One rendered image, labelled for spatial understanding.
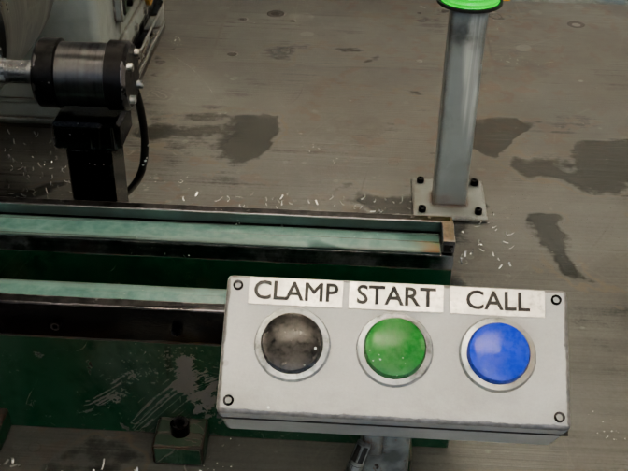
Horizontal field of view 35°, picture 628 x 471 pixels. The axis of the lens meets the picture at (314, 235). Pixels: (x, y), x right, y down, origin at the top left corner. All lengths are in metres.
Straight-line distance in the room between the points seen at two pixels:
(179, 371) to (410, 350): 0.33
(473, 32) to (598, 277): 0.27
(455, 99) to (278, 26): 0.56
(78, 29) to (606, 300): 0.66
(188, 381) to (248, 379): 0.30
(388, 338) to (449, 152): 0.59
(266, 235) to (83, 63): 0.21
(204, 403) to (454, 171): 0.41
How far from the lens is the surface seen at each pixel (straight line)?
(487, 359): 0.49
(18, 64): 0.90
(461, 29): 1.00
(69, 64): 0.87
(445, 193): 1.09
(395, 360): 0.49
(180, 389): 0.79
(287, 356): 0.49
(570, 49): 1.53
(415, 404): 0.49
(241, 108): 1.29
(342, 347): 0.49
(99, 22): 1.21
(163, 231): 0.84
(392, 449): 0.55
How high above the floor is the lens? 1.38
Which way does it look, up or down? 34 degrees down
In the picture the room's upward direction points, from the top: 1 degrees clockwise
